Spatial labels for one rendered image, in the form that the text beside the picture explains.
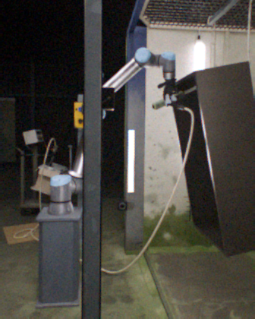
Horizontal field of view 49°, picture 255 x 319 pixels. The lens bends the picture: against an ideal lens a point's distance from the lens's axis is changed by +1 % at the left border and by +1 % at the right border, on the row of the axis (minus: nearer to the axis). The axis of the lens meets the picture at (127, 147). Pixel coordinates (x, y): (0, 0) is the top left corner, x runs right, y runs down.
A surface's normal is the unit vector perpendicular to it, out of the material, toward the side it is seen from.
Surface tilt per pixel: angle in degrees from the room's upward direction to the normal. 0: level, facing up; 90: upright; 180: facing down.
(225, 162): 90
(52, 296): 90
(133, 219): 90
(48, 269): 90
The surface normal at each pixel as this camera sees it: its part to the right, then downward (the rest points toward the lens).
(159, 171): 0.11, 0.05
